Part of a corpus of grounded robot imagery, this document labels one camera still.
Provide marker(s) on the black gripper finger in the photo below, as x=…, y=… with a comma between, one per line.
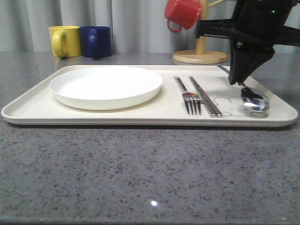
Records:
x=259, y=55
x=240, y=60

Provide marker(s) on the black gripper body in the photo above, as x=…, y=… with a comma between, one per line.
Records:
x=258, y=22

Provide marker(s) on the silver metal spoon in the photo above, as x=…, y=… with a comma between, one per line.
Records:
x=250, y=99

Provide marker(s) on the silver metal chopsticks pair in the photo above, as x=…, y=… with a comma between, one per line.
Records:
x=210, y=106

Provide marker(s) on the silver metal fork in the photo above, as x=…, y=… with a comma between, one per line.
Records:
x=191, y=100

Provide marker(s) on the white round plate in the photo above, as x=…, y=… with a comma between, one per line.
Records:
x=106, y=87

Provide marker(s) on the wooden mug tree stand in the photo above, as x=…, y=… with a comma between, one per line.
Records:
x=200, y=55

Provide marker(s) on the beige rabbit print tray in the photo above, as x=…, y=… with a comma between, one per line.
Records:
x=38, y=106

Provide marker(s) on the red mug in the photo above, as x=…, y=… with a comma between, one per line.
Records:
x=181, y=14

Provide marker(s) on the dark blue mug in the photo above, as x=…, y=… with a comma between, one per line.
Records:
x=95, y=41

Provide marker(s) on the yellow mug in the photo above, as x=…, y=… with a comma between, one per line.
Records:
x=65, y=41

